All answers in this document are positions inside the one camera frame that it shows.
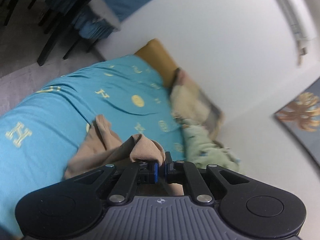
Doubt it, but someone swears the tan khaki garment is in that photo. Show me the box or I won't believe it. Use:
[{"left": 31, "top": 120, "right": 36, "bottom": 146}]
[{"left": 62, "top": 114, "right": 185, "bottom": 197}]

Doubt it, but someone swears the green fleece blanket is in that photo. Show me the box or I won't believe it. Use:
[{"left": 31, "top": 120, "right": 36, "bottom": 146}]
[{"left": 182, "top": 124, "right": 241, "bottom": 172}]

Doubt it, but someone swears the beige patchwork pillow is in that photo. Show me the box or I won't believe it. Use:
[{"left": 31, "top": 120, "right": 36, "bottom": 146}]
[{"left": 170, "top": 68, "right": 224, "bottom": 140}]

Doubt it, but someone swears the teal patterned bed sheet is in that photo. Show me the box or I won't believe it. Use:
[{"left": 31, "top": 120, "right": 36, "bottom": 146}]
[{"left": 1, "top": 55, "right": 184, "bottom": 238}]

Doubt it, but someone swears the mustard yellow headboard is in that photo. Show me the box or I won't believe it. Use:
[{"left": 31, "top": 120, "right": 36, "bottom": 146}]
[{"left": 135, "top": 38, "right": 178, "bottom": 88}]

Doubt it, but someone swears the blue covered chair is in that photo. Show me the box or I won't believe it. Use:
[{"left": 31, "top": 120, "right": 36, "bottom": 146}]
[{"left": 37, "top": 0, "right": 152, "bottom": 66}]

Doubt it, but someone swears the white air conditioner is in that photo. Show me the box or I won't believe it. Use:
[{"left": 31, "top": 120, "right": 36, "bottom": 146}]
[{"left": 276, "top": 0, "right": 317, "bottom": 67}]

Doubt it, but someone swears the palm leaf wall picture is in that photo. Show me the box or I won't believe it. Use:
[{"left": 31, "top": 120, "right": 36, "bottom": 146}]
[{"left": 274, "top": 79, "right": 319, "bottom": 165}]

